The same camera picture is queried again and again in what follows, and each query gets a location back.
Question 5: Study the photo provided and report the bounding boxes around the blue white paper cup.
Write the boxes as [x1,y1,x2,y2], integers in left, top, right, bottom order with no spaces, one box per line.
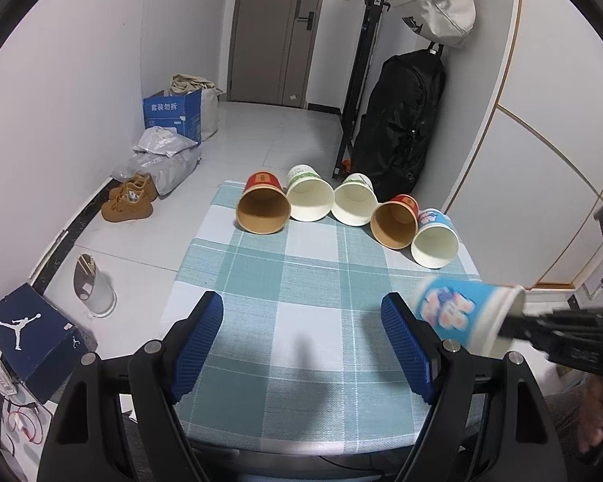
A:
[406,275,526,358]

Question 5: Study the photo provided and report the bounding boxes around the blue white cup right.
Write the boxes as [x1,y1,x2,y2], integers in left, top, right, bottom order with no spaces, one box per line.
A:
[410,208,459,269]

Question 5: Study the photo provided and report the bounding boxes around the red brown cup right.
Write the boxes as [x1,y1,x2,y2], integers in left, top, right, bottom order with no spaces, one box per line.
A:
[370,194,419,250]

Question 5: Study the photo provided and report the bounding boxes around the red brown cup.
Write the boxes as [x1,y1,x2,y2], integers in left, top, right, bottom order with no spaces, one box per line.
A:
[236,171,291,235]
[370,194,419,250]

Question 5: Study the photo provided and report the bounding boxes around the green white cup right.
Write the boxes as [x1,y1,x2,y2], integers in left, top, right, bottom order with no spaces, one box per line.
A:
[331,173,378,227]

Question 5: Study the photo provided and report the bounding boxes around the green white cup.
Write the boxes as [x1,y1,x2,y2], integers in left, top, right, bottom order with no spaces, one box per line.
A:
[331,173,378,227]
[286,164,334,222]

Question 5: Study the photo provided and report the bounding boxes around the red brown cup left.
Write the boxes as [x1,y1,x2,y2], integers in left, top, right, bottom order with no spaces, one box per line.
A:
[236,171,291,235]

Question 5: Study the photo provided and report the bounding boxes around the green white cup left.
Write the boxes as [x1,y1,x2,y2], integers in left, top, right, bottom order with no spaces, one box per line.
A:
[286,164,334,222]

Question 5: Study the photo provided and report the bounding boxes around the person's right hand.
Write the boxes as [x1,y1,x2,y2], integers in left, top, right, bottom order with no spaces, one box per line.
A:
[577,376,603,454]

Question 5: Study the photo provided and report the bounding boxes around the white cylinder bin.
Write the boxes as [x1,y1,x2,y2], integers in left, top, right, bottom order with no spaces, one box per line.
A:
[73,253,117,318]

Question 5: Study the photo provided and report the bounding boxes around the navy jordan shoe box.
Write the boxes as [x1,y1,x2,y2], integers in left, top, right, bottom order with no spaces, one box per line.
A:
[0,284,88,402]

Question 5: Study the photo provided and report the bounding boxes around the teal plaid tablecloth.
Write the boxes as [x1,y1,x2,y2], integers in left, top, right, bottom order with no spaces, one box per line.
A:
[160,180,484,458]

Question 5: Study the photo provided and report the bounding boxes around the white power strip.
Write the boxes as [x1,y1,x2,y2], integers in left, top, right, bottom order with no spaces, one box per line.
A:
[0,360,17,397]

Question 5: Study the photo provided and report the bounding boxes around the brown shoes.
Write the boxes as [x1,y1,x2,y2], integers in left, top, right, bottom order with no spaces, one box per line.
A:
[101,174,158,223]

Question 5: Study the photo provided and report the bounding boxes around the grey plastic mailer bags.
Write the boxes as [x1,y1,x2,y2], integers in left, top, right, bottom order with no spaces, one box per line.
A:
[111,126,202,197]

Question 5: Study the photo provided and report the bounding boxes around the blue cardboard box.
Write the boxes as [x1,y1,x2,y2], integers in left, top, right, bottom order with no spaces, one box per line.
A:
[142,92,202,144]

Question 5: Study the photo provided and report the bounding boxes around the black backpack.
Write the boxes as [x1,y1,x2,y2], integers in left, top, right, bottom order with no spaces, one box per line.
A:
[351,44,447,202]

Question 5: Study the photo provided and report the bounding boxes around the white sack with cloth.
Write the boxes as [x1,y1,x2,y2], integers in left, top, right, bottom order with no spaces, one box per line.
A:
[168,74,224,141]

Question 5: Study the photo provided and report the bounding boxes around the black coat stand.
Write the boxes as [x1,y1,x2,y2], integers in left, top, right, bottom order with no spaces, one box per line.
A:
[332,0,389,178]

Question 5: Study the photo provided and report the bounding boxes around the brown door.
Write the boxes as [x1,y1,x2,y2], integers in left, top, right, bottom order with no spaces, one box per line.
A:
[228,0,322,108]

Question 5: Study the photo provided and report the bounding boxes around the red cable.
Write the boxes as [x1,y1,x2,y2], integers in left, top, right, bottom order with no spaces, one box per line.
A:
[4,398,56,445]

